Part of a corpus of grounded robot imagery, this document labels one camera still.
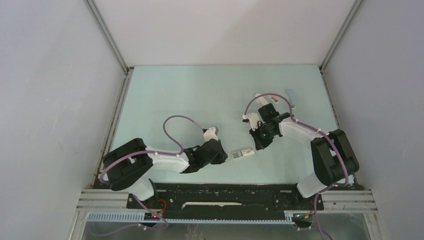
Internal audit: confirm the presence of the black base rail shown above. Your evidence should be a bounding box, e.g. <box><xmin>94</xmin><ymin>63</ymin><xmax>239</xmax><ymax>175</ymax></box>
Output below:
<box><xmin>145</xmin><ymin>183</ymin><xmax>324</xmax><ymax>221</ymax></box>

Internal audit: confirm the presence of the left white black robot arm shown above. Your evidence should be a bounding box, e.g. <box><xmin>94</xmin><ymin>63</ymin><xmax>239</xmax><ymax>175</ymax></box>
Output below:
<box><xmin>98</xmin><ymin>138</ymin><xmax>228</xmax><ymax>208</ymax></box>

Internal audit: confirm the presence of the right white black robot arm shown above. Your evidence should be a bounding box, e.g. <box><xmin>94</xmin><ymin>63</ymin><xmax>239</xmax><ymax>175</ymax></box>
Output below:
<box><xmin>242</xmin><ymin>103</ymin><xmax>360</xmax><ymax>209</ymax></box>

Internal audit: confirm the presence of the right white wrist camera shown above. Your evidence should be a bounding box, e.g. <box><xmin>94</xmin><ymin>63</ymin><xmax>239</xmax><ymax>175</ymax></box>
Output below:
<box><xmin>242</xmin><ymin>112</ymin><xmax>263</xmax><ymax>131</ymax></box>

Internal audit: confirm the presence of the long white stapler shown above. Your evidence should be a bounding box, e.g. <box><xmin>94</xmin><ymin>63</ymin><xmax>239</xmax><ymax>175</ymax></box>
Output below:
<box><xmin>255</xmin><ymin>93</ymin><xmax>270</xmax><ymax>107</ymax></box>

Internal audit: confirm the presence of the aluminium frame post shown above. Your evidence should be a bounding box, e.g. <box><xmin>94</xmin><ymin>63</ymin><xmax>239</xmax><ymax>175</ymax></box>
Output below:
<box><xmin>84</xmin><ymin>0</ymin><xmax>130</xmax><ymax>74</ymax></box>
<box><xmin>319</xmin><ymin>0</ymin><xmax>365</xmax><ymax>74</ymax></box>

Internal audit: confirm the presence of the left aluminium frame post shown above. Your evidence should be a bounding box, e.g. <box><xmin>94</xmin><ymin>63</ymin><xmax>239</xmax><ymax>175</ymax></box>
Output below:
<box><xmin>84</xmin><ymin>0</ymin><xmax>130</xmax><ymax>74</ymax></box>

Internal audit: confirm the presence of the staple box tray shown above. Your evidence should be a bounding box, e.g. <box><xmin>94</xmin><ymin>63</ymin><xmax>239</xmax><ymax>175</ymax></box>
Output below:
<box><xmin>231</xmin><ymin>151</ymin><xmax>243</xmax><ymax>160</ymax></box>

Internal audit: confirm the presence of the right aluminium frame post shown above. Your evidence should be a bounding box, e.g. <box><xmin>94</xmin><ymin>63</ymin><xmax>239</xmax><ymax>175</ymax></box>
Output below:
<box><xmin>319</xmin><ymin>0</ymin><xmax>365</xmax><ymax>74</ymax></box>

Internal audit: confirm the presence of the white staple box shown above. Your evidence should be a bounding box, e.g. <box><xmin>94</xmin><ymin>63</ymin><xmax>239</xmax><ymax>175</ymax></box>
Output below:
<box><xmin>240</xmin><ymin>148</ymin><xmax>255</xmax><ymax>157</ymax></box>

